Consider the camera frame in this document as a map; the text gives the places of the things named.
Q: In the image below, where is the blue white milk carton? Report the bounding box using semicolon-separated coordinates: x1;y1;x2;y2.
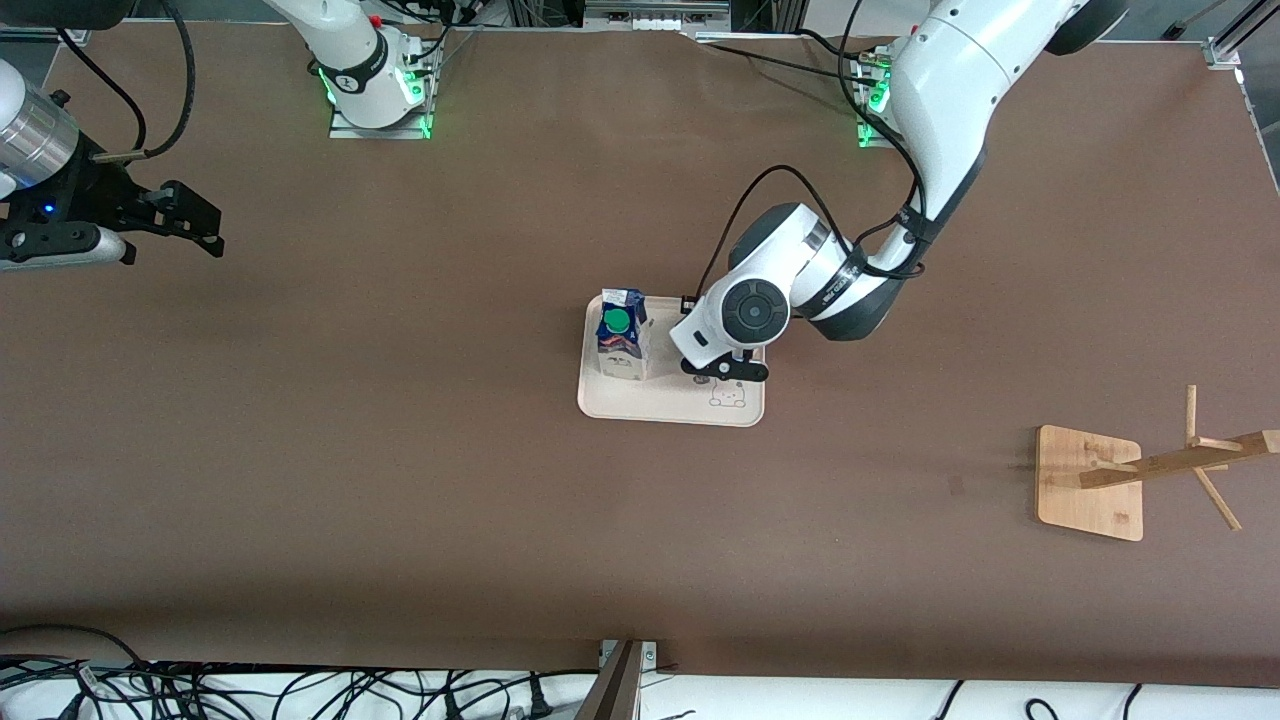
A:
596;288;654;383

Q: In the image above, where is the cream rabbit print tray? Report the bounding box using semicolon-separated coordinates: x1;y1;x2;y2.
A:
577;293;767;429

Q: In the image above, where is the wooden cup stand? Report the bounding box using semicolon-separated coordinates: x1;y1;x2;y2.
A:
1035;385;1280;543

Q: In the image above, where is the aluminium profile bar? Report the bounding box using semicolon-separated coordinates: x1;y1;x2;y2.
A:
575;640;646;720

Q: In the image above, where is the aluminium corner profile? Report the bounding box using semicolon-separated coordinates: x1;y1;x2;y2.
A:
1205;0;1280;71

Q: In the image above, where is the short black right arm cable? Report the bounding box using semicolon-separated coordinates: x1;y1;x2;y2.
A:
58;28;149;156

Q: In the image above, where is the long black right arm cable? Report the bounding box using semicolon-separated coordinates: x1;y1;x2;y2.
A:
95;0;196;161

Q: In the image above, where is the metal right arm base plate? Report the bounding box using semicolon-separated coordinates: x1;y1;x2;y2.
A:
328;45;434;140

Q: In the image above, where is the black arcing floor cable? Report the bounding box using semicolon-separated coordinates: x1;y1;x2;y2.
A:
0;625;151;681

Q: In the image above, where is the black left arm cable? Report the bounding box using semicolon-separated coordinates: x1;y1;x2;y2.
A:
693;0;931;301

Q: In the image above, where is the silver metal bracket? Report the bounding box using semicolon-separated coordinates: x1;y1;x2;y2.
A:
598;640;661;673

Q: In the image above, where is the black base cable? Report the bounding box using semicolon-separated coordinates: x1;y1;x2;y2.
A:
795;27;889;63
690;35;881;86

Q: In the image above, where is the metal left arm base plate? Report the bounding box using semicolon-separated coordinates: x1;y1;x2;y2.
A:
852;55;901;151

